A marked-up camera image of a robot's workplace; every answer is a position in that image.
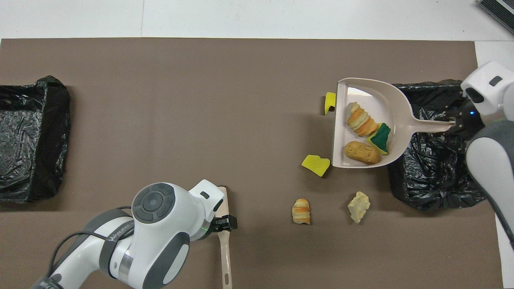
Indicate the dark ribbed device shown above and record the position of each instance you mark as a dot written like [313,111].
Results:
[500,10]

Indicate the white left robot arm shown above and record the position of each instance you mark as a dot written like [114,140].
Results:
[160,224]

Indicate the brown bun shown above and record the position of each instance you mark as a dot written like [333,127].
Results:
[362,152]

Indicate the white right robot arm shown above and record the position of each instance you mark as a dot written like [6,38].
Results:
[490,160]

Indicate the beige plastic dustpan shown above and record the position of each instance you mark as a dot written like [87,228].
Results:
[395,116]

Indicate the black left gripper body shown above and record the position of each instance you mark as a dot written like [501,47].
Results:
[217,225]

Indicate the pale bread chunk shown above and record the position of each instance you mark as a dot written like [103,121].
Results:
[358,206]

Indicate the beige hand brush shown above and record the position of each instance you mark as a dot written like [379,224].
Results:
[225,257]

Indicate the striped bread slice stack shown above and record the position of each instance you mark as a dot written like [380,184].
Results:
[361,119]

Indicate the notched yellow sponge piece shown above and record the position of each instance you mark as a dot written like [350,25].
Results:
[330,100]

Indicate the brown table mat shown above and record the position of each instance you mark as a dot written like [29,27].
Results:
[200,80]

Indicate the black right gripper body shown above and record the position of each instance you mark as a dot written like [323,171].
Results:
[470,120]

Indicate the small striped croissant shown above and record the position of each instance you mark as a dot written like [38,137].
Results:
[301,211]

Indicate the green and yellow sponge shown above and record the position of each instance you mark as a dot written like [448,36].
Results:
[380,138]

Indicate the bin with black bag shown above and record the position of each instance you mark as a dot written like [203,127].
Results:
[433,180]
[24,140]

